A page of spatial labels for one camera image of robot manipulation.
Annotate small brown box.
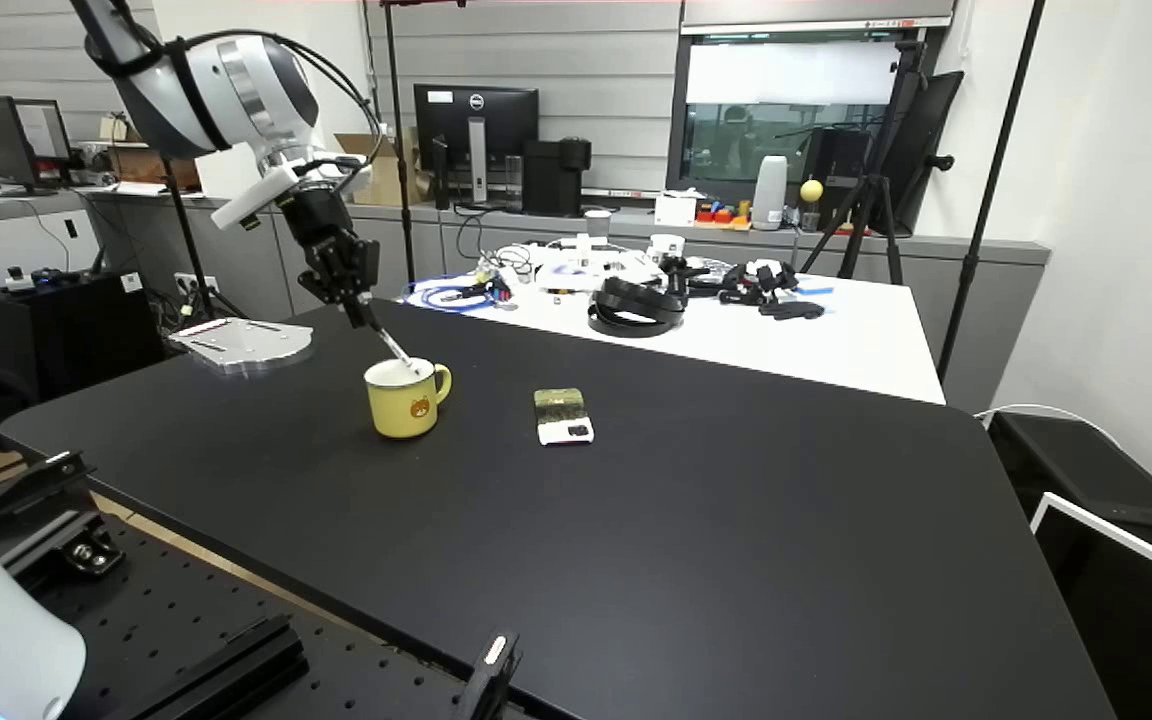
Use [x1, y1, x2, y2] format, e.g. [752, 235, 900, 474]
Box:
[103, 142, 174, 188]

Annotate olive green sponge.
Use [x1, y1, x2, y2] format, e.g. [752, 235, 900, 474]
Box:
[527, 384, 593, 411]

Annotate black computer monitor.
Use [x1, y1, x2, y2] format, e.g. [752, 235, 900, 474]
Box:
[412, 79, 545, 208]

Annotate blue cable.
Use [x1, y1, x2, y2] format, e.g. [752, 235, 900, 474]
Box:
[402, 272, 506, 315]

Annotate black bolt bracket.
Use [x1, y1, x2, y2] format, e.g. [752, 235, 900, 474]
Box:
[58, 526, 127, 582]

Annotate glass window panel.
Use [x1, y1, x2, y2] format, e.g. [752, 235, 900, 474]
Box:
[673, 28, 931, 233]

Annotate tangled wire bundle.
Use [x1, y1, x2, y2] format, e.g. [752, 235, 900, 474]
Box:
[447, 256, 527, 305]

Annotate small white container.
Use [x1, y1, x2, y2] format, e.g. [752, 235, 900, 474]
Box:
[651, 188, 705, 233]

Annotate black tripod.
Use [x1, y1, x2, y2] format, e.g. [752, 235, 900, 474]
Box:
[796, 31, 931, 288]

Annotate white table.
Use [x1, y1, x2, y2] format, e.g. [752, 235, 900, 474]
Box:
[399, 256, 953, 410]

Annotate black desktop computer box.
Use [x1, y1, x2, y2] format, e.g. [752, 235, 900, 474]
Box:
[514, 132, 595, 221]

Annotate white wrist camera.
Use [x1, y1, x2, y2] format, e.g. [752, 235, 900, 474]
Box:
[190, 136, 308, 233]

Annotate black vertical stand pole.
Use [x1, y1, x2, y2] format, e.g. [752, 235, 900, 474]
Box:
[374, 0, 423, 296]

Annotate black table clamp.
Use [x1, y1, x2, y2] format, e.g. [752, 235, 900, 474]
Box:
[0, 448, 101, 577]
[450, 630, 525, 720]

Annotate white plastic device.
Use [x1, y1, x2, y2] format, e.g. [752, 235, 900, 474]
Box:
[493, 233, 688, 302]

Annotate black mounting rail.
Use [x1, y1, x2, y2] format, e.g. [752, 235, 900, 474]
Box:
[118, 614, 312, 720]

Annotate small red box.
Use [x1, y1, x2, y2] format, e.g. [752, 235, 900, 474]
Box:
[700, 197, 755, 230]

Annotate black headphones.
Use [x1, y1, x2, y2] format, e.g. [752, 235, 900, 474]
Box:
[710, 256, 829, 326]

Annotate black storage bin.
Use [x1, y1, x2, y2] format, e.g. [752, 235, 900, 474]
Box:
[985, 410, 1152, 571]

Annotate white plate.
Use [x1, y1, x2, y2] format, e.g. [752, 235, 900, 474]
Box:
[167, 313, 319, 377]

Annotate yellow ceramic mug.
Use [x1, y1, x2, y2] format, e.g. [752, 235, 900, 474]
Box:
[360, 356, 456, 443]

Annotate white framed black board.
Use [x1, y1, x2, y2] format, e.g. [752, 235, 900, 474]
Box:
[1028, 490, 1152, 720]

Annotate black display panel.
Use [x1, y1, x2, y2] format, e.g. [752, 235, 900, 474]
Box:
[887, 70, 969, 240]

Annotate small white card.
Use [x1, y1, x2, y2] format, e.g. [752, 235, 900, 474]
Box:
[532, 411, 600, 451]

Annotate black low cabinet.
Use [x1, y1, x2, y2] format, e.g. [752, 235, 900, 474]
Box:
[9, 266, 190, 403]

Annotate black camera stand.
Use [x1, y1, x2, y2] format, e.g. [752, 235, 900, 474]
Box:
[161, 184, 226, 330]

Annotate small dark monitor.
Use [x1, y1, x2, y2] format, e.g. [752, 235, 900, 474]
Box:
[0, 92, 76, 191]

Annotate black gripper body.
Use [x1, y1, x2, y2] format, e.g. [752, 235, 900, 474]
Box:
[283, 184, 382, 310]

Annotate white bottle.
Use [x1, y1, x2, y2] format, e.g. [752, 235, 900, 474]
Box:
[747, 152, 790, 233]

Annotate thin black stand pole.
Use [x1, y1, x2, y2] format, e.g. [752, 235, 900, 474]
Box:
[931, 0, 1053, 384]

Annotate black VR headset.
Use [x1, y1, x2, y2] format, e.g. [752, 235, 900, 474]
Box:
[582, 272, 688, 341]

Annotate closed cardboard box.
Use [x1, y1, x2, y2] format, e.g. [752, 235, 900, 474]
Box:
[332, 130, 406, 218]

